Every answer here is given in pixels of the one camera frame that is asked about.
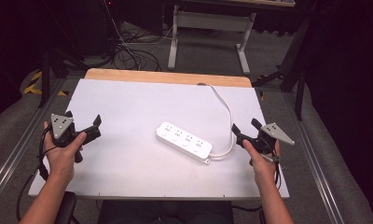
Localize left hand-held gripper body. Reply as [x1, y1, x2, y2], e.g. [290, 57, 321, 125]
[50, 113, 102, 164]

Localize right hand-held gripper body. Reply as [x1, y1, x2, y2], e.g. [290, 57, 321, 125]
[235, 121, 296, 155]

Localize white power strip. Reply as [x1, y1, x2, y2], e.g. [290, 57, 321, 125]
[155, 120, 214, 165]

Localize person's left hand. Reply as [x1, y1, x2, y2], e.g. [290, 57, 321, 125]
[43, 120, 88, 185]

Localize person's right hand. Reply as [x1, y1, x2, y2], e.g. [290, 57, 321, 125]
[242, 138, 282, 189]

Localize black metal stand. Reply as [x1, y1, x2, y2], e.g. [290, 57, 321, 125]
[252, 12, 311, 122]
[36, 46, 90, 109]

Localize wooden table board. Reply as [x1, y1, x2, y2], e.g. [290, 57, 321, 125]
[84, 67, 254, 89]

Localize black chair armrest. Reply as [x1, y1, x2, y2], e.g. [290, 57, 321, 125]
[54, 190, 78, 224]

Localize wooden desk top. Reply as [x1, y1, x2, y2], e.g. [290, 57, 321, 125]
[230, 0, 297, 8]

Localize white power strip cable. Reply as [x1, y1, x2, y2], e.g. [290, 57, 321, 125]
[197, 82, 236, 159]

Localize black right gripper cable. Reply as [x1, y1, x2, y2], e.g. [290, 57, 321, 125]
[273, 155, 283, 191]

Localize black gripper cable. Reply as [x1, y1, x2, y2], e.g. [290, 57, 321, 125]
[273, 155, 283, 191]
[15, 125, 57, 222]

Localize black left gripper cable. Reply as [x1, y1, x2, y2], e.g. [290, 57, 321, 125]
[15, 125, 57, 222]

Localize aluminium rail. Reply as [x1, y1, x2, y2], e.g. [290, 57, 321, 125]
[0, 77, 67, 203]
[282, 91, 346, 224]

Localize black floor cables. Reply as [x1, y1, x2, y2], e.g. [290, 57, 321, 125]
[108, 3, 176, 73]

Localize white metal desk frame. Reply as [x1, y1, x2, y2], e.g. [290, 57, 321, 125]
[167, 4, 257, 76]

